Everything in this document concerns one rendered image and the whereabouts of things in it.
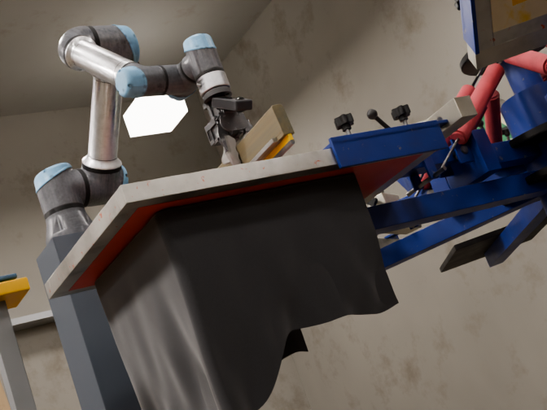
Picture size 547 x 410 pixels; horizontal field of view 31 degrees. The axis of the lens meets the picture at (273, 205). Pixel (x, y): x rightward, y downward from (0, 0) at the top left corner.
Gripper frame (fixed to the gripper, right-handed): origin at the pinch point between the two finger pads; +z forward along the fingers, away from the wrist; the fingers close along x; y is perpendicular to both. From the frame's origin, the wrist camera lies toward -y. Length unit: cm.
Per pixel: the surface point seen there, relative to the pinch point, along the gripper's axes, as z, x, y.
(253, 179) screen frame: 13.8, 18.1, -29.2
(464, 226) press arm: 21, -80, 27
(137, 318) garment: 28.5, 36.7, 4.4
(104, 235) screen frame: 14.0, 44.8, -12.1
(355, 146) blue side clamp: 11.1, -7.9, -30.4
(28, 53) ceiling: -347, -184, 577
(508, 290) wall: 2, -415, 375
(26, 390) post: 36, 62, 10
